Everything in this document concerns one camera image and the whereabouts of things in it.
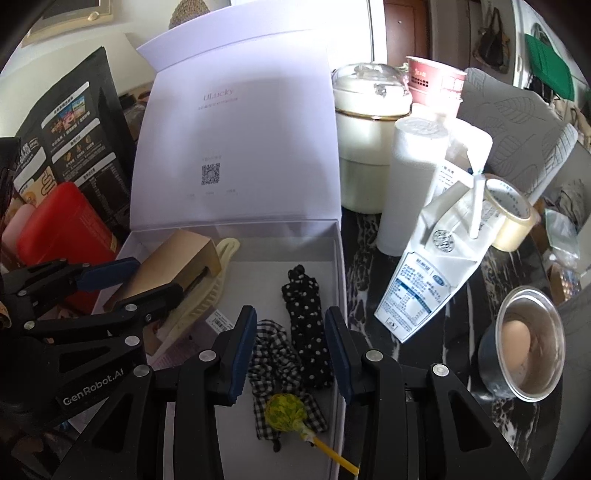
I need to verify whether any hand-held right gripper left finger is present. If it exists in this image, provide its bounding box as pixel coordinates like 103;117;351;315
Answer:
51;305;258;480

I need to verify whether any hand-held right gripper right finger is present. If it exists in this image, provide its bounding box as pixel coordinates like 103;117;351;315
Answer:
325;306;532;480

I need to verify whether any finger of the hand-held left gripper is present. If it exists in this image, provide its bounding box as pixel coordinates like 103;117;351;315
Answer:
0;257;140;326
27;282;185;352

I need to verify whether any black white checkered scrunchie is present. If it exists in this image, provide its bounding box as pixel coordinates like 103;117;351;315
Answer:
248;319;330;452

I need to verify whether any brown cardboard box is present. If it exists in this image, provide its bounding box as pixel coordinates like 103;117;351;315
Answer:
103;230;223;315

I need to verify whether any pale yellow hair clip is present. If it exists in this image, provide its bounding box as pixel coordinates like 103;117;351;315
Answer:
157;237;242;343

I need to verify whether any black polka-dot scrunchie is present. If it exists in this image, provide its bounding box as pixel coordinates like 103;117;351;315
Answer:
281;263;336;391

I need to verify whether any small purple box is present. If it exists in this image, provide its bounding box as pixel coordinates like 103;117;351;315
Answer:
151;318;242;366

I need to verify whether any yellow green lollipop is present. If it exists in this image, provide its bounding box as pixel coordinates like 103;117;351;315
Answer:
265;392;360;479

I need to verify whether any lavender gift box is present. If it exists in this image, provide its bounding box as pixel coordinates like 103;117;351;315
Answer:
90;31;347;480

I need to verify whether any red plastic container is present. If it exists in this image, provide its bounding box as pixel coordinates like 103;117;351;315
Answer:
17;182;122;315

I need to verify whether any pink cylinder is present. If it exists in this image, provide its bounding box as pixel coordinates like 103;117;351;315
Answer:
1;202;38;274

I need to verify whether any white milk carton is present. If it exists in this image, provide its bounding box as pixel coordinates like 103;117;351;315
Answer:
373;174;491;343

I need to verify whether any black food pouch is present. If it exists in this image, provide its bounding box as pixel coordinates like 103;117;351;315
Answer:
13;45;136;232

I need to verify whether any brown egg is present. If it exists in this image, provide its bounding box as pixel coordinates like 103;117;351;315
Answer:
501;320;539;371

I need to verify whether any steel bowl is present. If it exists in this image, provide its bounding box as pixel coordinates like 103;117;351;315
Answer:
477;285;567;403

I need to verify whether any white kettle with glass lid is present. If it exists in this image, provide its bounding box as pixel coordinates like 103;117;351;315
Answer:
331;62;413;214

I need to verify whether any clear tape roll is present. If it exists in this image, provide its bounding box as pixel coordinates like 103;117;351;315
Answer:
484;177;542;253

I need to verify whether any clear plastic bag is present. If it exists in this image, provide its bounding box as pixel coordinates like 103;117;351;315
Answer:
544;208;581;265

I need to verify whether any pink paper cup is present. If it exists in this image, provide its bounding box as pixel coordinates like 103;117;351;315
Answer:
405;55;468;114

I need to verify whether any grey leaf-pattern chair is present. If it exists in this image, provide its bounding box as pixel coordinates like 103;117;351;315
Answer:
456;67;579;205

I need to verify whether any brown door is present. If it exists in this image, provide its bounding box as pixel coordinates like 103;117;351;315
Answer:
383;0;431;66

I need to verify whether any dark hanging handbag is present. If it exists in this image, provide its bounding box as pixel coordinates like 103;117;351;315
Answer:
477;6;514;71

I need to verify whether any green tote bag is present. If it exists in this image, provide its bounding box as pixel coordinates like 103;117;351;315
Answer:
525;34;574;101

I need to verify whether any gold picture frame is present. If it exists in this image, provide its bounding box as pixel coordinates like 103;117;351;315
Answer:
20;0;115;48

